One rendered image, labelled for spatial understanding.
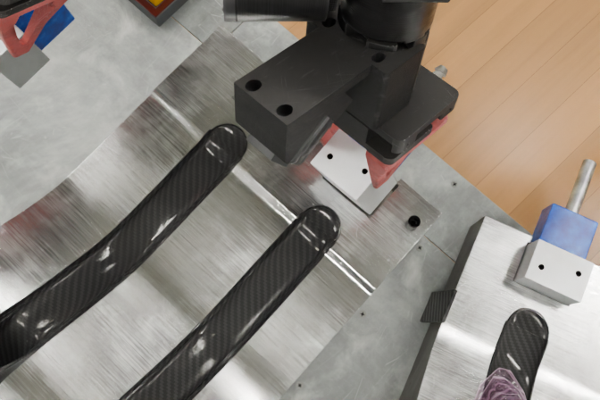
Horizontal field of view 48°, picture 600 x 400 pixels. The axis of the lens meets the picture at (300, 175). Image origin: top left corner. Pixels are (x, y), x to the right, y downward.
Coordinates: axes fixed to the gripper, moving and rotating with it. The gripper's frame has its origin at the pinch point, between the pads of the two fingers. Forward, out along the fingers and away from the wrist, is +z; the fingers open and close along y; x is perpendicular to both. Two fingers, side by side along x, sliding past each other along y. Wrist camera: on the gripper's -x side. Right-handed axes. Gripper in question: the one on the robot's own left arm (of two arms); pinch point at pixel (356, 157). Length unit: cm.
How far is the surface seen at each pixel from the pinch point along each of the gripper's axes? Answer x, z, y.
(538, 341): 4.9, 12.2, 18.8
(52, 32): -10.5, -2.0, -25.4
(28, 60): -13.4, -0.9, -25.0
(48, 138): -13.2, 12.3, -28.0
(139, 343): -20.1, 9.6, -3.3
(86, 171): -14.5, 6.3, -17.6
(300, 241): -5.2, 7.5, -0.4
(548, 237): 10.7, 7.4, 14.1
